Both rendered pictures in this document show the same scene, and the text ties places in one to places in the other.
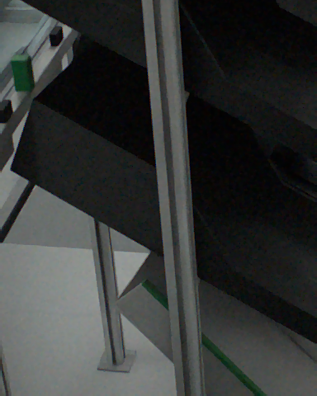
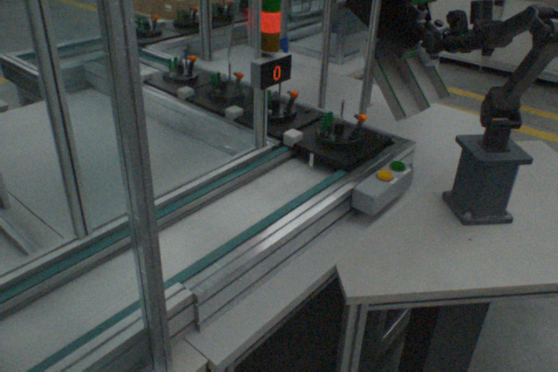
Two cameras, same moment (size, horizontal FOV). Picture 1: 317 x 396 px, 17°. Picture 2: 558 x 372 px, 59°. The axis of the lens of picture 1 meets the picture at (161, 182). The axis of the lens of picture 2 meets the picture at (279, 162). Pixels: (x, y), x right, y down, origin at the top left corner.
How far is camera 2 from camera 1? 0.96 m
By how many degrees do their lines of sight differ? 22
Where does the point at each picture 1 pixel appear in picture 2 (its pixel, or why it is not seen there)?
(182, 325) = (369, 47)
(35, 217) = not seen: hidden behind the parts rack
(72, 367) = (353, 102)
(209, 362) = (375, 64)
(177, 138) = not seen: outside the picture
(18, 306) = (346, 89)
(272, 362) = (395, 80)
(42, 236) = not seen: hidden behind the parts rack
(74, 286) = not seen: hidden behind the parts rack
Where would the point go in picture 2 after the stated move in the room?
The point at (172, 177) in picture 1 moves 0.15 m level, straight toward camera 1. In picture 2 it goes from (375, 3) to (359, 13)
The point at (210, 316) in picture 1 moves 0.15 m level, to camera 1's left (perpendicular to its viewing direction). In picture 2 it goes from (383, 62) to (340, 55)
